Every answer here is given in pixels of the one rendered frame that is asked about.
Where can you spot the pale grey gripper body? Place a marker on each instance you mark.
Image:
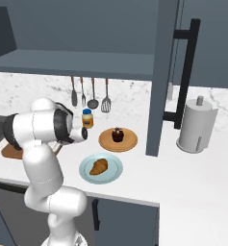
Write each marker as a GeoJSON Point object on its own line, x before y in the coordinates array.
{"type": "Point", "coordinates": [56, 148]}

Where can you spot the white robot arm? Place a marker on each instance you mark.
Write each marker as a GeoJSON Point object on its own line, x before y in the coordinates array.
{"type": "Point", "coordinates": [41, 166]}

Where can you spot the yellow jar with blue lid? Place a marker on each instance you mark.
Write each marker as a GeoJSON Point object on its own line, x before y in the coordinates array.
{"type": "Point", "coordinates": [87, 120]}

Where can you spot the brown wooden cutting board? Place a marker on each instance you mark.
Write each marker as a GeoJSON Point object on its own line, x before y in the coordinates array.
{"type": "Point", "coordinates": [11, 153]}

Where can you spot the golden brown croissant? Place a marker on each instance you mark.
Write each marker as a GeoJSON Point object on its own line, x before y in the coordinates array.
{"type": "Point", "coordinates": [98, 167]}

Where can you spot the grey upper cabinet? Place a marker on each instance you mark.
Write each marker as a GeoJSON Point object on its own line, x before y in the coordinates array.
{"type": "Point", "coordinates": [80, 48]}

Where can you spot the grey lower cabinet door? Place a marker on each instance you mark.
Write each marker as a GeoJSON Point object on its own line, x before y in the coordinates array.
{"type": "Point", "coordinates": [128, 224]}

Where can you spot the open grey cabinet door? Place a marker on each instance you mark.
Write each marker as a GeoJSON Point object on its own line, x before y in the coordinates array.
{"type": "Point", "coordinates": [160, 80]}

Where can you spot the closed grey upper cabinet door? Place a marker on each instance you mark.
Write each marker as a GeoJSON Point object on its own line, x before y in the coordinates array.
{"type": "Point", "coordinates": [218, 41]}

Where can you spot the hanging grey fork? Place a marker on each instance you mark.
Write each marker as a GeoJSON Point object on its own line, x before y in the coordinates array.
{"type": "Point", "coordinates": [83, 100]}

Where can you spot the hanging grey ladle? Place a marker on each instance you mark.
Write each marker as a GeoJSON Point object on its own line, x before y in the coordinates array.
{"type": "Point", "coordinates": [93, 103]}

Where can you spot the light blue plate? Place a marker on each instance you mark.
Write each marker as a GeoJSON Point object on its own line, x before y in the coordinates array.
{"type": "Point", "coordinates": [114, 173]}

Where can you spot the chocolate cupcake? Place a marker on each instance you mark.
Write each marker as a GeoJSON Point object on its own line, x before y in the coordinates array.
{"type": "Point", "coordinates": [117, 134]}

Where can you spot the hanging slotted spatula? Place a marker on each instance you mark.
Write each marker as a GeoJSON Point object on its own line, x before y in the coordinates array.
{"type": "Point", "coordinates": [106, 105]}

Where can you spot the round wooden plate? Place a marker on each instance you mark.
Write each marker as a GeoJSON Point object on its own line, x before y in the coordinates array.
{"type": "Point", "coordinates": [128, 142]}

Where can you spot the dark grey dishwasher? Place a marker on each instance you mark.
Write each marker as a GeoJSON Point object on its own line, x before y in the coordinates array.
{"type": "Point", "coordinates": [9, 217]}

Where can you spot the grey paper towel holder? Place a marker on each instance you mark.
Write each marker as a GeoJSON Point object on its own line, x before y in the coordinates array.
{"type": "Point", "coordinates": [197, 128]}

